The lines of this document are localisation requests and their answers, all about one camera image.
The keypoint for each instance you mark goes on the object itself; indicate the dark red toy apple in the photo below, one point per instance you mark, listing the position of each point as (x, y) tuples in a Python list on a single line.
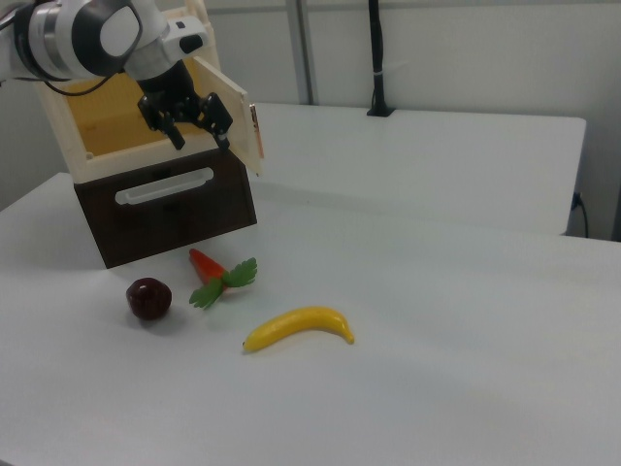
[(148, 300)]

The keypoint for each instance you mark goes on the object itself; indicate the black pole with clamp base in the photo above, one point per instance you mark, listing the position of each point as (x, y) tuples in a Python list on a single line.
[(377, 58)]

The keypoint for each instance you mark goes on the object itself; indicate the cream cabinet door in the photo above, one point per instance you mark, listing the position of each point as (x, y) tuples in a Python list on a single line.
[(238, 126)]

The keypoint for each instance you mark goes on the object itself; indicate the cream plastic cabinet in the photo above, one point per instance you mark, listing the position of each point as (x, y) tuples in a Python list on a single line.
[(126, 162)]

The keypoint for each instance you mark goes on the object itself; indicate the orange toy carrot with leaves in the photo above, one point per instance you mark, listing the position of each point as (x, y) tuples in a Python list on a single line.
[(206, 264)]

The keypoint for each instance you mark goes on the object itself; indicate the dark brown wooden drawer box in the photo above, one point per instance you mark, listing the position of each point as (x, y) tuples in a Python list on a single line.
[(218, 204)]

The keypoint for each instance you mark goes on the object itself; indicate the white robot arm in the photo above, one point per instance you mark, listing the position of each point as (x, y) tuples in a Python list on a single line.
[(73, 39)]

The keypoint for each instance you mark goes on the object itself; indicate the yellow toy banana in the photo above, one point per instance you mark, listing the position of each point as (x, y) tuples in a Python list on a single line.
[(291, 322)]

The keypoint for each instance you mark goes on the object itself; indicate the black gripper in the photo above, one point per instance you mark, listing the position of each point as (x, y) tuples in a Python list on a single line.
[(170, 89)]

